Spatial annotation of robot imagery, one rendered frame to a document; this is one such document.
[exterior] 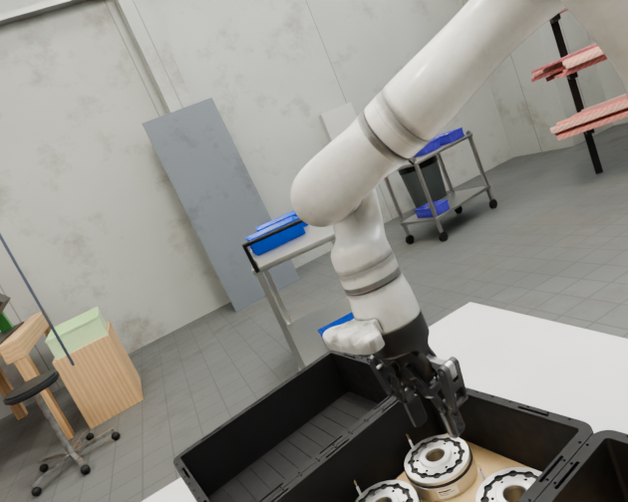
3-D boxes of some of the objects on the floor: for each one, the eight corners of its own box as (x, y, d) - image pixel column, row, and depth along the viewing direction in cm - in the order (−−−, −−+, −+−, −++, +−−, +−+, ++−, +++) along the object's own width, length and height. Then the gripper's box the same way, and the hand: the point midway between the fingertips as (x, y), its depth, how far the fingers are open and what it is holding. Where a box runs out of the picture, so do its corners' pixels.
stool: (30, 508, 305) (-25, 421, 292) (44, 465, 363) (-1, 390, 350) (122, 454, 325) (74, 371, 312) (121, 421, 383) (81, 350, 370)
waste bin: (438, 200, 685) (421, 155, 672) (461, 198, 635) (444, 150, 622) (408, 216, 670) (390, 170, 657) (429, 215, 619) (411, 166, 606)
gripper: (456, 298, 53) (507, 421, 55) (369, 300, 65) (415, 399, 68) (413, 335, 49) (471, 465, 51) (329, 328, 61) (380, 433, 64)
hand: (435, 418), depth 59 cm, fingers open, 5 cm apart
